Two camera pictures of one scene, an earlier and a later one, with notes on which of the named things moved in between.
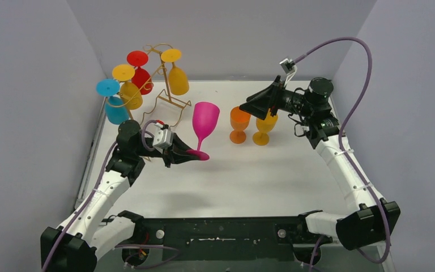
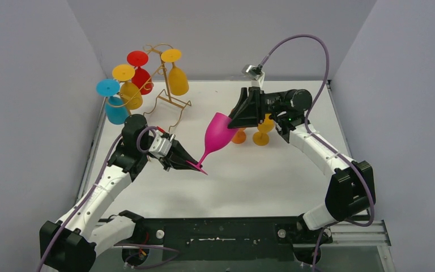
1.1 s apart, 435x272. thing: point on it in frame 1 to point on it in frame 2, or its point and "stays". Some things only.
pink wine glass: (205, 115) to (218, 135)
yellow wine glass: (264, 126) stays
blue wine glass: (115, 111) stays
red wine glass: (143, 79) stays
